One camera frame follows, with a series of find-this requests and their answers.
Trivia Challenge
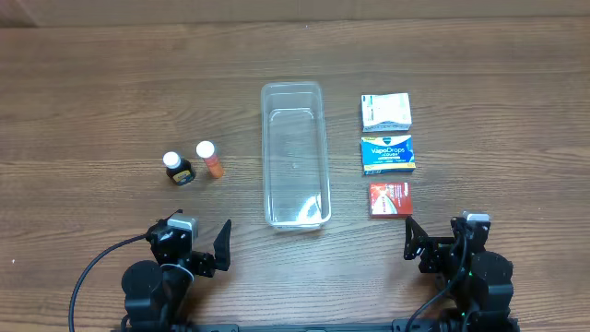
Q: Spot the white medicine box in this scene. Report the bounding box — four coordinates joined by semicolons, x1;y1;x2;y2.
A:
360;93;412;133

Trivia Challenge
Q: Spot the orange pill bottle white cap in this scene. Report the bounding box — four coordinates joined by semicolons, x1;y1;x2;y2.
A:
195;140;225;178

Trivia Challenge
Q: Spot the blue VapoDrops box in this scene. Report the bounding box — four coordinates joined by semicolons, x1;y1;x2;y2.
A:
360;135;416;175

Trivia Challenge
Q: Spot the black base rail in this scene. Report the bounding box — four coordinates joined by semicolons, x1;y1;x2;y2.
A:
112;317;522;332

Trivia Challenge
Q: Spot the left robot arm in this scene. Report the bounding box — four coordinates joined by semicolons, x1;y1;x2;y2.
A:
121;209;231;331

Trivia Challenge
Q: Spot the dark brown syrup bottle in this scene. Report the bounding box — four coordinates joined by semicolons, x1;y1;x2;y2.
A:
162;151;195;185

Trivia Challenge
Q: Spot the clear plastic container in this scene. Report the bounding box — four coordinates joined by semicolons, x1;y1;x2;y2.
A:
261;81;331;230

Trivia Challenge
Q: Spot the red medicine box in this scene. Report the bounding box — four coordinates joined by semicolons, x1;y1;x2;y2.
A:
370;182;413;218

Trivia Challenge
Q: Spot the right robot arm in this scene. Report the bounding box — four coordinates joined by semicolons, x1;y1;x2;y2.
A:
404;211;520;331

